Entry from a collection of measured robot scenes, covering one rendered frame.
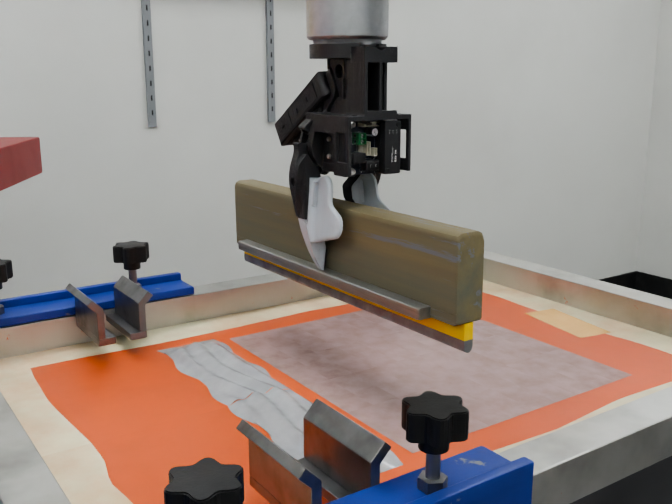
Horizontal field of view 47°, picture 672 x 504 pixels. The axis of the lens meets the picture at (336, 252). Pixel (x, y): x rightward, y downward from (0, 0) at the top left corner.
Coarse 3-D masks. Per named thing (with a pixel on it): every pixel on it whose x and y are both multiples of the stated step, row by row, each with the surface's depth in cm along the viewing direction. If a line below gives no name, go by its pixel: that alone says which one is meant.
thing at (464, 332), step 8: (256, 256) 90; (272, 264) 87; (296, 272) 83; (312, 280) 80; (336, 288) 77; (352, 296) 75; (376, 304) 71; (392, 312) 70; (416, 320) 67; (424, 320) 66; (432, 320) 65; (432, 328) 65; (440, 328) 64; (448, 328) 63; (456, 328) 63; (464, 328) 62; (472, 328) 62; (456, 336) 63; (464, 336) 62; (472, 336) 62
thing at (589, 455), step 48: (240, 288) 101; (288, 288) 105; (528, 288) 110; (576, 288) 103; (624, 288) 100; (0, 336) 85; (48, 336) 88; (0, 432) 60; (576, 432) 60; (624, 432) 60; (0, 480) 53; (48, 480) 53; (576, 480) 57
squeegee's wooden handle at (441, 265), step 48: (240, 192) 89; (288, 192) 81; (288, 240) 81; (336, 240) 74; (384, 240) 67; (432, 240) 62; (480, 240) 61; (384, 288) 68; (432, 288) 63; (480, 288) 62
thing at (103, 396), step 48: (240, 336) 92; (288, 336) 92; (336, 336) 92; (384, 336) 92; (480, 336) 92; (48, 384) 78; (96, 384) 78; (144, 384) 78; (192, 384) 78; (288, 384) 78; (96, 432) 68
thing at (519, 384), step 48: (528, 336) 92; (576, 336) 92; (336, 384) 78; (384, 384) 78; (432, 384) 78; (480, 384) 78; (528, 384) 78; (576, 384) 78; (624, 384) 78; (144, 432) 68; (192, 432) 68; (240, 432) 68; (384, 432) 68; (480, 432) 68; (528, 432) 68; (144, 480) 60; (384, 480) 60
